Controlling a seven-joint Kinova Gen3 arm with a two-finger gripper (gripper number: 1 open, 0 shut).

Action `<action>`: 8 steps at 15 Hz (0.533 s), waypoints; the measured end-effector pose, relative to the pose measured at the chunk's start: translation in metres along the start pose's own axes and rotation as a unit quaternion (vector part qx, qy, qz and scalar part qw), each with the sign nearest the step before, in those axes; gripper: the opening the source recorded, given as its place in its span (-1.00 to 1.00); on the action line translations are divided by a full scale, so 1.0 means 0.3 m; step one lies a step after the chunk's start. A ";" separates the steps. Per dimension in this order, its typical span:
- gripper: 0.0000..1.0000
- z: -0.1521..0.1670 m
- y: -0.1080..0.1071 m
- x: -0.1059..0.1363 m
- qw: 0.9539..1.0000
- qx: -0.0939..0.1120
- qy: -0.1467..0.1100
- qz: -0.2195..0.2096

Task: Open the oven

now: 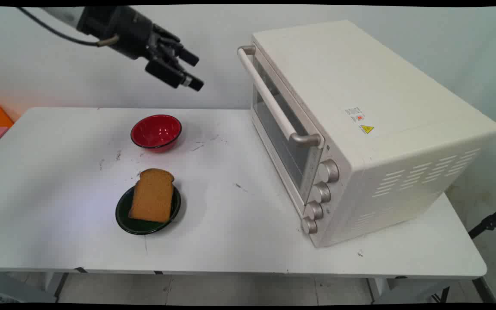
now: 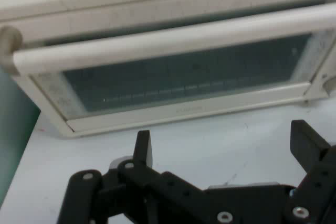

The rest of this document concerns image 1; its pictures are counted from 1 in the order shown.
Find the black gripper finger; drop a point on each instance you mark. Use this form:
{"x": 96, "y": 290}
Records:
{"x": 166, "y": 73}
{"x": 187, "y": 56}

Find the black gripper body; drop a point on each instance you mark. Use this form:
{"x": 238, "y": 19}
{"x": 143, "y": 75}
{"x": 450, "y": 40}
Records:
{"x": 129, "y": 32}

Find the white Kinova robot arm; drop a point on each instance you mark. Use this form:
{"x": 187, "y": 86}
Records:
{"x": 63, "y": 15}

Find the red bowl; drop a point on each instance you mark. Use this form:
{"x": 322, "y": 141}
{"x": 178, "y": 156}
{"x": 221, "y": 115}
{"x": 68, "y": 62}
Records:
{"x": 156, "y": 131}

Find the brown bread slice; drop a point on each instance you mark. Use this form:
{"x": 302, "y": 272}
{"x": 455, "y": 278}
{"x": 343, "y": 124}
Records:
{"x": 152, "y": 197}

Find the dark green plate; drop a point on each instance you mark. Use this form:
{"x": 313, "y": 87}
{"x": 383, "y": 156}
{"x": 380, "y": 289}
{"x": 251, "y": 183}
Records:
{"x": 124, "y": 217}

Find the white label with red dot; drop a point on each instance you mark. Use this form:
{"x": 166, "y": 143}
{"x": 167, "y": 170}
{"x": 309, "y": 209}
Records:
{"x": 354, "y": 115}

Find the silver oven knob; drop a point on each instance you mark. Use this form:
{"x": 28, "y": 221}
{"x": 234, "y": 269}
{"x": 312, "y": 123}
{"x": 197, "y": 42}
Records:
{"x": 329, "y": 171}
{"x": 309, "y": 225}
{"x": 321, "y": 192}
{"x": 314, "y": 210}

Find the yellow triangle warning sticker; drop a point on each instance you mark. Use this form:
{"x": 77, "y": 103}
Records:
{"x": 367, "y": 129}

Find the cream toaster oven body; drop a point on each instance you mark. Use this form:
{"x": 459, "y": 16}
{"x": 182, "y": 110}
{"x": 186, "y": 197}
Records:
{"x": 381, "y": 86}

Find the black tripod stand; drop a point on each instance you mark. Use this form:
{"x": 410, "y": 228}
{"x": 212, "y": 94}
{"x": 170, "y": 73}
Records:
{"x": 491, "y": 223}

